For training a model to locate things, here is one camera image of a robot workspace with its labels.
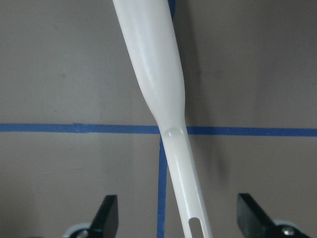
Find white hand brush dark bristles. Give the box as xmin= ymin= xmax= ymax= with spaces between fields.
xmin=113 ymin=0 xmax=212 ymax=238

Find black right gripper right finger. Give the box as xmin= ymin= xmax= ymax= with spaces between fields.
xmin=237 ymin=193 xmax=308 ymax=238

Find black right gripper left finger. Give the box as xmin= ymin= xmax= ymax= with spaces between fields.
xmin=64 ymin=195 xmax=118 ymax=238

